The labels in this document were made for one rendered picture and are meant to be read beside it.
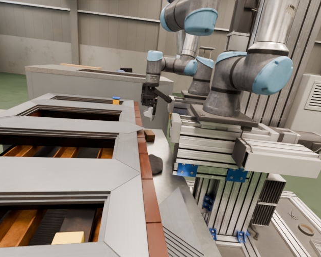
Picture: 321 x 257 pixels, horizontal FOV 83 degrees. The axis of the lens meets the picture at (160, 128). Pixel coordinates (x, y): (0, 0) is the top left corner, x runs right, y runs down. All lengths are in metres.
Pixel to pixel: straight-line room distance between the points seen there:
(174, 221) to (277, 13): 0.69
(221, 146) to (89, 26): 8.95
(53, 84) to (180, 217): 1.59
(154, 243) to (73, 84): 1.60
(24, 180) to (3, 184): 0.05
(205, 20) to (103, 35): 8.78
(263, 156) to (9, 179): 0.79
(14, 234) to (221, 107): 0.78
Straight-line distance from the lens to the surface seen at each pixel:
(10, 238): 0.74
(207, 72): 1.22
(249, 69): 0.66
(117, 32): 9.07
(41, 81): 1.95
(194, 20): 0.50
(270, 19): 0.68
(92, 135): 0.96
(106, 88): 1.81
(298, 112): 1.06
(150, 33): 8.86
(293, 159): 0.78
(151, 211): 0.54
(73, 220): 0.60
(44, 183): 0.63
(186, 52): 0.98
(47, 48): 10.19
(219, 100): 0.74
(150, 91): 0.97
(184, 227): 0.66
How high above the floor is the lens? 1.20
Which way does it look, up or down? 19 degrees down
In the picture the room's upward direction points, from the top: 7 degrees clockwise
